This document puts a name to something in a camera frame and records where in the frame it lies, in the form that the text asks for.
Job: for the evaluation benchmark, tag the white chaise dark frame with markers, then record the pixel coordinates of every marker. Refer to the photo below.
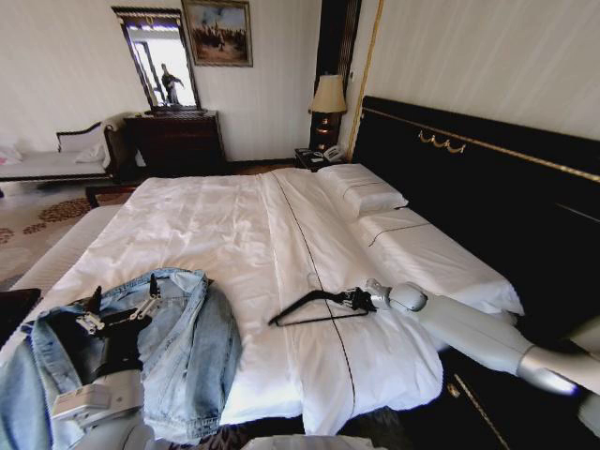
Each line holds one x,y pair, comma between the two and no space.
47,161

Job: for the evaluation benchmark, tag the white duvet black stripe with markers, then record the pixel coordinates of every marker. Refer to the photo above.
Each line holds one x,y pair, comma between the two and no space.
211,225

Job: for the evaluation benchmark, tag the black clothes hanger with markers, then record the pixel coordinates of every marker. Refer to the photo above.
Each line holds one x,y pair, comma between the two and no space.
300,300

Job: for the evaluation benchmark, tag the dark bed frame gold trim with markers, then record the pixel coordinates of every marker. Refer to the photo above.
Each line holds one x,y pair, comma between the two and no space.
473,403

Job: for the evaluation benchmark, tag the pink and white cushion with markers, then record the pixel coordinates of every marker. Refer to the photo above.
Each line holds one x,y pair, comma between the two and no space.
9,154

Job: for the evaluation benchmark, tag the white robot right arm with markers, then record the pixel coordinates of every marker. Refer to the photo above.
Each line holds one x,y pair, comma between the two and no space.
469,328

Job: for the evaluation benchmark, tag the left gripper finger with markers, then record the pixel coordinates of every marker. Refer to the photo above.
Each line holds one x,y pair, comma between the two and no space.
89,321
146,307

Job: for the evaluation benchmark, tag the light blue denim jacket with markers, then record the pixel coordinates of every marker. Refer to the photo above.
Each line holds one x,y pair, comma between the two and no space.
187,337

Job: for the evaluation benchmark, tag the white pillow black trim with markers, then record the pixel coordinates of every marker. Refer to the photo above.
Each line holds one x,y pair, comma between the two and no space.
361,192
403,234

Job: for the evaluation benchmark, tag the white desk telephone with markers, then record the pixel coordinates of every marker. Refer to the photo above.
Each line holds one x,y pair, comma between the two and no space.
333,152

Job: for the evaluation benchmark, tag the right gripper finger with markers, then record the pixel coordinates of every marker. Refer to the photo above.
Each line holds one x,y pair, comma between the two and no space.
347,295
347,304

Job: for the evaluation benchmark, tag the black headboard gold trim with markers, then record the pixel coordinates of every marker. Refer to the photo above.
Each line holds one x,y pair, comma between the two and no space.
469,187

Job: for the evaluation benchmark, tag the cream shade table lamp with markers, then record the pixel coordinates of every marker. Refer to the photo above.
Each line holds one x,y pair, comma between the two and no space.
328,94

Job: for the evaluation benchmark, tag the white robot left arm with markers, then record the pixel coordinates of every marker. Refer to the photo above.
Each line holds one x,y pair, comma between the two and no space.
89,398

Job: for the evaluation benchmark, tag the white striped bed mattress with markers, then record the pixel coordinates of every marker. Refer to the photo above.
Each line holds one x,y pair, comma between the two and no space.
61,253

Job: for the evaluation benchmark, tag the dark figurine statue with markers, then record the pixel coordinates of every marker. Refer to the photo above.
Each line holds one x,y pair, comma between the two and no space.
169,84

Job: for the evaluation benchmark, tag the dark framed mirror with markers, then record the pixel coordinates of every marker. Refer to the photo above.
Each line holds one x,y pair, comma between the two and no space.
126,42

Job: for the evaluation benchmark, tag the gold framed painting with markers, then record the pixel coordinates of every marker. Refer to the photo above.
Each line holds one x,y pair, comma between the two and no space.
218,33

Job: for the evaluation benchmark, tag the dark wooden nightstand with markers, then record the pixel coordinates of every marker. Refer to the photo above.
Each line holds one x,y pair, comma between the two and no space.
304,163

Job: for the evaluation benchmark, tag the dark wooden dresser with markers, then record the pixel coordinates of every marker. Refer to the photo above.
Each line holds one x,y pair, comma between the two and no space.
178,138

